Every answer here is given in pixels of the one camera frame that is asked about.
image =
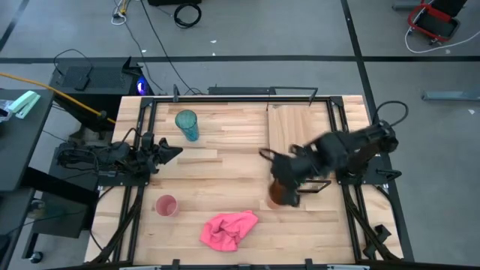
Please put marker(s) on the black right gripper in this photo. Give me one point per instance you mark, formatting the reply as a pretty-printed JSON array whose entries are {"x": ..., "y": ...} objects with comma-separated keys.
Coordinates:
[{"x": 292, "y": 165}]

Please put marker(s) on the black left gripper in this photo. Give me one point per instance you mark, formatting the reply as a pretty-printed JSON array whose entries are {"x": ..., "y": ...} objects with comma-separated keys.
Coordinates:
[{"x": 150, "y": 159}]

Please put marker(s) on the orange plastic cup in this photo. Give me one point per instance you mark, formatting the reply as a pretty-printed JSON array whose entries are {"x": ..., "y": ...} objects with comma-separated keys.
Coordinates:
[{"x": 279, "y": 195}]

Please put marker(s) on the tall teal faceted plastic cup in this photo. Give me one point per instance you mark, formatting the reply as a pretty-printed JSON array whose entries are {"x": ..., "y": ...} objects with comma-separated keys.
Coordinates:
[{"x": 186, "y": 125}]

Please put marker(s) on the pink plastic cup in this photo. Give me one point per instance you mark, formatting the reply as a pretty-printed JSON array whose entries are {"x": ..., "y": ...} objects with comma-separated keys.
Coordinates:
[{"x": 167, "y": 205}]

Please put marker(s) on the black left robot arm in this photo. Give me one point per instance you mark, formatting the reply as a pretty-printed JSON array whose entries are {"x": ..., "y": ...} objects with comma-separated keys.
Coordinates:
[{"x": 112, "y": 154}]

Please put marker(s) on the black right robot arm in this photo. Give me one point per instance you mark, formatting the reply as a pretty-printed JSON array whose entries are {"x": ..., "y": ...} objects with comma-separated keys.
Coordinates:
[{"x": 360, "y": 144}]

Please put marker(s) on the pink microfibre cloth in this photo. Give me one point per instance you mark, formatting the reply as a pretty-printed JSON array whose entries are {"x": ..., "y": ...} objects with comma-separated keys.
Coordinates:
[{"x": 228, "y": 230}]

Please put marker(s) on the black computer tower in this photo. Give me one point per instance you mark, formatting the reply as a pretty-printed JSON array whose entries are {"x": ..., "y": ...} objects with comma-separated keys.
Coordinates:
[{"x": 101, "y": 79}]

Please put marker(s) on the black desk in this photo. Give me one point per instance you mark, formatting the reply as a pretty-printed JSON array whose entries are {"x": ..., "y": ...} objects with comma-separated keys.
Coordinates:
[{"x": 18, "y": 146}]

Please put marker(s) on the mint green stapler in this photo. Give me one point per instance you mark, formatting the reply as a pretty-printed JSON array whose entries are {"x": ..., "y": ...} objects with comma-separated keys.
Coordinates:
[{"x": 24, "y": 103}]

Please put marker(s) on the grey metal bar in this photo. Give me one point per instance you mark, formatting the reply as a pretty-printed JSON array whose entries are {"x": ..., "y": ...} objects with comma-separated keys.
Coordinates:
[{"x": 450, "y": 95}]

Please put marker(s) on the red and black cart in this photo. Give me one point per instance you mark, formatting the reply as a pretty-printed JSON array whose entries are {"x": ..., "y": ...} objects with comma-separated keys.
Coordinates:
[{"x": 433, "y": 21}]

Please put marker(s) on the black aluminium rig frame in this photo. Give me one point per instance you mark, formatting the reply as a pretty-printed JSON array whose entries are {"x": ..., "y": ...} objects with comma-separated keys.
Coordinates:
[{"x": 240, "y": 99}]

